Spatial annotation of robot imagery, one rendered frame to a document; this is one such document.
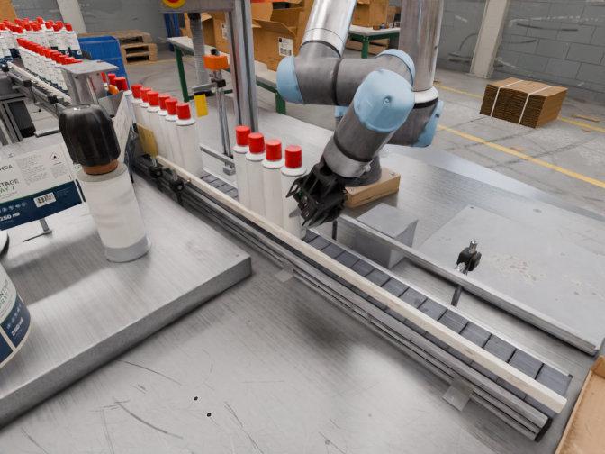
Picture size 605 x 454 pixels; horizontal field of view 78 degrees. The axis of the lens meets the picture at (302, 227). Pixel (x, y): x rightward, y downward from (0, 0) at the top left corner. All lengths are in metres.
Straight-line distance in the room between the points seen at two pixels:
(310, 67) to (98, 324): 0.55
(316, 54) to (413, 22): 0.30
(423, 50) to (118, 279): 0.78
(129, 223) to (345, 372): 0.48
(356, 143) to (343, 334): 0.34
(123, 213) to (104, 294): 0.15
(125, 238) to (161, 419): 0.35
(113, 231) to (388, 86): 0.56
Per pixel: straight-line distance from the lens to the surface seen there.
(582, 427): 0.72
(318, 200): 0.64
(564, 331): 0.64
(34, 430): 0.71
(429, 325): 0.63
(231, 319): 0.73
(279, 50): 2.73
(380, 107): 0.51
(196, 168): 1.08
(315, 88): 0.64
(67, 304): 0.79
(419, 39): 0.92
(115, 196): 0.76
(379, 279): 0.73
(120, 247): 0.82
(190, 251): 0.82
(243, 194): 0.88
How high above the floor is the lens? 1.37
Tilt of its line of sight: 35 degrees down
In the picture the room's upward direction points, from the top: straight up
